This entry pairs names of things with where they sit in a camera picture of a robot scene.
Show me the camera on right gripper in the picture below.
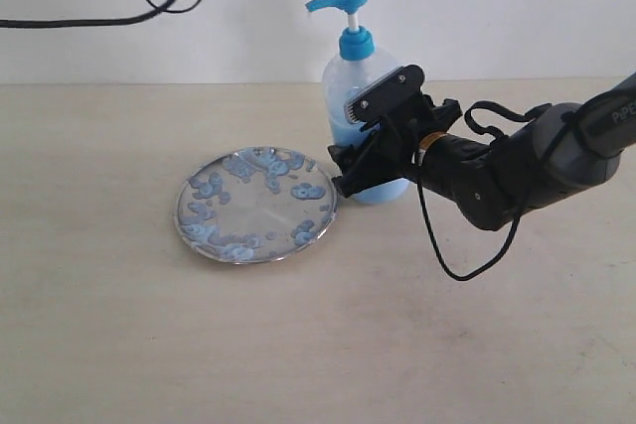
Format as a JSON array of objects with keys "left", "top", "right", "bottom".
[{"left": 344, "top": 65, "right": 425, "bottom": 124}]

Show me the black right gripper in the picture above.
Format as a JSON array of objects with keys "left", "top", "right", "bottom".
[{"left": 327, "top": 93, "right": 462, "bottom": 197}]

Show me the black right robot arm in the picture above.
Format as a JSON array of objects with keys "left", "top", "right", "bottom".
[{"left": 328, "top": 65, "right": 635, "bottom": 231}]

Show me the blue pump soap bottle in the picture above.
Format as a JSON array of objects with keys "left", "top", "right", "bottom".
[{"left": 304, "top": 0, "right": 411, "bottom": 207}]

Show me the round metal plate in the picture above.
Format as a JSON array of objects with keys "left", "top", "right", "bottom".
[{"left": 173, "top": 146, "right": 338, "bottom": 265}]

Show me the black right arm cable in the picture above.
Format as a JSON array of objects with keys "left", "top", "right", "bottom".
[{"left": 414, "top": 100, "right": 553, "bottom": 281}]

